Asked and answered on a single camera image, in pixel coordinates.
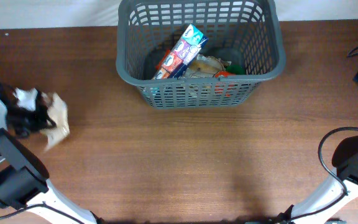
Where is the beige snack bag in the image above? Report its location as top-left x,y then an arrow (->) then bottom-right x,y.
181,54 -> 234,79
40,93 -> 70,152

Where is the red orange pasta packet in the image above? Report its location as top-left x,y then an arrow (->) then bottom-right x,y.
152,50 -> 236,80

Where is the Kleenex tissue multipack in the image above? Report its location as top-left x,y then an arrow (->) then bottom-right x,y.
152,24 -> 209,80

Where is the green lid jar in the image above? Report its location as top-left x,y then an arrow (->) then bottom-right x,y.
226,64 -> 246,75

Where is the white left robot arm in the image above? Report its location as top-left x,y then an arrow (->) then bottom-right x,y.
0,82 -> 103,223

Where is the grey plastic mesh basket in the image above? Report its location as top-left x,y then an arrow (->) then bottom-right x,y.
116,0 -> 286,109

